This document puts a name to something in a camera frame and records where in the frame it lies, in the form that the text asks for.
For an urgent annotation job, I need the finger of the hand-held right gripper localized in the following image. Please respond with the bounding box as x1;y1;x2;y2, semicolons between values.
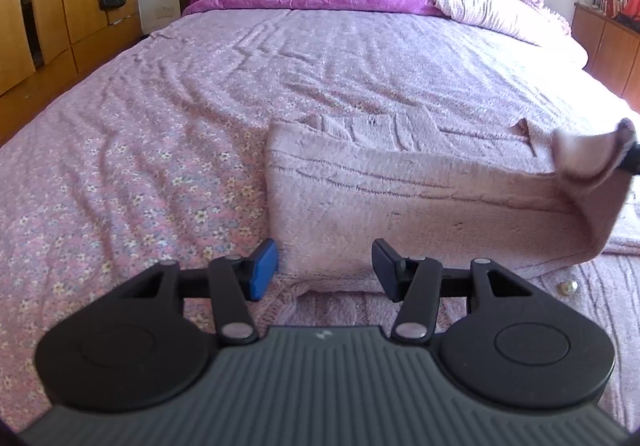
619;119;640;175

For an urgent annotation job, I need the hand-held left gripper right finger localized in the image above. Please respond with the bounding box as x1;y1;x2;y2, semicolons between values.
371;239;538;343

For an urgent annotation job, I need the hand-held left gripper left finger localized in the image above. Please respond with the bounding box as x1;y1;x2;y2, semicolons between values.
107;239;279;347

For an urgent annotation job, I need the pink floral bed sheet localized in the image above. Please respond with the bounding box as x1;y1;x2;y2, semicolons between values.
0;1;640;427

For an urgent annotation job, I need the pink checked pillow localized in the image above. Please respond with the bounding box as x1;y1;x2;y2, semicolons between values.
360;0;588;70

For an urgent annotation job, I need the wooden dresser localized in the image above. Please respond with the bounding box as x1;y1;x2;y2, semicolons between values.
571;1;640;100

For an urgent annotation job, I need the pink knitted cardigan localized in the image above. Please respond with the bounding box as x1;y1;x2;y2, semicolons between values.
260;105;640;377

